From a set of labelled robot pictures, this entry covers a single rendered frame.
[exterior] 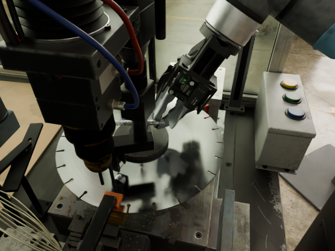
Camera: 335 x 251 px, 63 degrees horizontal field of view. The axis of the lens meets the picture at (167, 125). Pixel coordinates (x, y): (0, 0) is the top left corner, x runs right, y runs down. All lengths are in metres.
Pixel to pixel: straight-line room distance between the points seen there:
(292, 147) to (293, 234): 0.93
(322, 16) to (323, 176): 1.57
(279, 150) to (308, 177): 1.13
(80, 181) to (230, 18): 0.35
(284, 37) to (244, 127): 0.29
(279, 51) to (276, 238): 0.53
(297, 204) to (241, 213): 1.14
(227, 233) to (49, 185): 0.53
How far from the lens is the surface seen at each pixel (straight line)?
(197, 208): 0.57
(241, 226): 0.60
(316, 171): 1.93
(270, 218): 0.72
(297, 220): 1.68
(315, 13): 0.42
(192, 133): 0.57
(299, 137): 0.73
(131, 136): 0.45
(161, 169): 0.50
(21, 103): 1.11
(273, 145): 0.74
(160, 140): 0.53
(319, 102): 2.59
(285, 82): 0.87
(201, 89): 0.43
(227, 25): 0.41
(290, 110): 0.76
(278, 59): 0.92
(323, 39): 0.43
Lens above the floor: 1.33
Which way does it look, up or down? 41 degrees down
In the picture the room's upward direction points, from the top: straight up
